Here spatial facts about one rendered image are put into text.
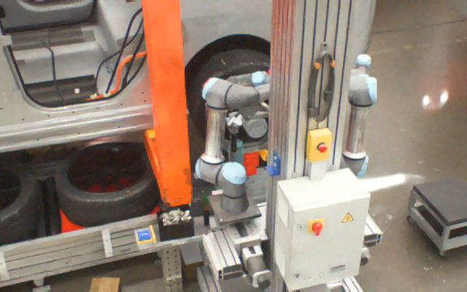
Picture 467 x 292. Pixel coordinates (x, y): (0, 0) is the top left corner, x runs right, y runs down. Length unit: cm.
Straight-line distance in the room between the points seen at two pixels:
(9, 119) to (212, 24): 131
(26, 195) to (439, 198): 258
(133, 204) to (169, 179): 42
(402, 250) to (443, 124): 170
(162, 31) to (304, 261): 128
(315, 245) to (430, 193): 165
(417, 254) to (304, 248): 167
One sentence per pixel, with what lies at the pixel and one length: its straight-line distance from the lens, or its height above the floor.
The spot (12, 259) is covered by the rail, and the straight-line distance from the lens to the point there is 375.
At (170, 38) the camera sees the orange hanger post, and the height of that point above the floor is 158.
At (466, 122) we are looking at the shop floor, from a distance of 562.
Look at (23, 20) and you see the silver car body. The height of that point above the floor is 88.
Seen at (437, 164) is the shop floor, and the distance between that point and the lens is 500.
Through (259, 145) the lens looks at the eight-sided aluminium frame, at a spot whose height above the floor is 62.
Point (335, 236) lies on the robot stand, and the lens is 261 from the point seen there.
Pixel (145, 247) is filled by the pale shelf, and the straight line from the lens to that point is 342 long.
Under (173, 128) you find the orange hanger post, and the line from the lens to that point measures 324.
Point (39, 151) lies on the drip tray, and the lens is 517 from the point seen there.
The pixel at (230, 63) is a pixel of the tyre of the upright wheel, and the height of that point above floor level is 117.
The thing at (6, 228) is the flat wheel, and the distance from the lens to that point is 378.
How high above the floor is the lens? 280
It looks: 35 degrees down
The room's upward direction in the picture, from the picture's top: straight up
